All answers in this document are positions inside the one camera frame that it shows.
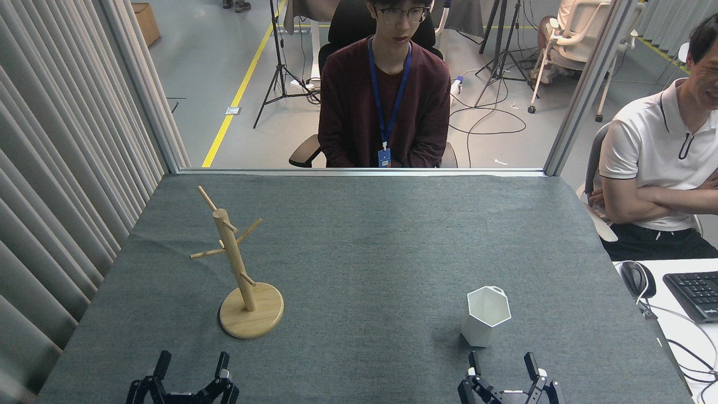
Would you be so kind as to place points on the pale pleated curtain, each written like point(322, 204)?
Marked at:
point(50, 140)

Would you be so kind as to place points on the white power strip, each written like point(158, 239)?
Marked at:
point(457, 85)

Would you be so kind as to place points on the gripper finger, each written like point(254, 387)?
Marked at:
point(223, 370)
point(533, 367)
point(158, 370)
point(474, 370)

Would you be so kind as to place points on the grey chair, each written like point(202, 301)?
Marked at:
point(592, 163)

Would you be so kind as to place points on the black office chair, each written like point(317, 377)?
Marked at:
point(348, 22)

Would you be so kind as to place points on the person's right forearm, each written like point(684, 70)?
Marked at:
point(662, 212)

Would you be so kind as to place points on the person's left hand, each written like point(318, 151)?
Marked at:
point(597, 198)

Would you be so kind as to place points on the black tripod stand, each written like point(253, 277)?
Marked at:
point(279, 67)
point(502, 56)

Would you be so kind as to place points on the person's left forearm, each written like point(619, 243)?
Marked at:
point(684, 193)

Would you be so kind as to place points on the white desk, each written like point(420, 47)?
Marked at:
point(687, 336)

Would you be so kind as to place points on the silver floor socket plate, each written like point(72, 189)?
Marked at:
point(233, 110)

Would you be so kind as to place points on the wooden cup rack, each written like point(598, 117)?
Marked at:
point(252, 317)

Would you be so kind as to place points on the black keyboard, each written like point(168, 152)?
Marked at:
point(695, 294)

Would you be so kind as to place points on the silver frame post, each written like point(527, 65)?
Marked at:
point(140, 84)
point(589, 84)

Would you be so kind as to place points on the cardboard box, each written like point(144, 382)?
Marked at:
point(146, 22)

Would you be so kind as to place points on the white hexagonal cup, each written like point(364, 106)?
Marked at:
point(482, 331)

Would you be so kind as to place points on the white office chair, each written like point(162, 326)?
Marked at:
point(578, 33)

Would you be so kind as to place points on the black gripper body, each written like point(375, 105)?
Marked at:
point(513, 398)
point(182, 399)

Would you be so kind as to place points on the person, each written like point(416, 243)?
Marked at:
point(650, 140)
point(348, 101)

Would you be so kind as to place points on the grey table cloth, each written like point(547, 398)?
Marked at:
point(381, 247)

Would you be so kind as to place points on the black-framed glasses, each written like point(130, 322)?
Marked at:
point(415, 14)

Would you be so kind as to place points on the black computer mouse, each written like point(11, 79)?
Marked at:
point(635, 278)

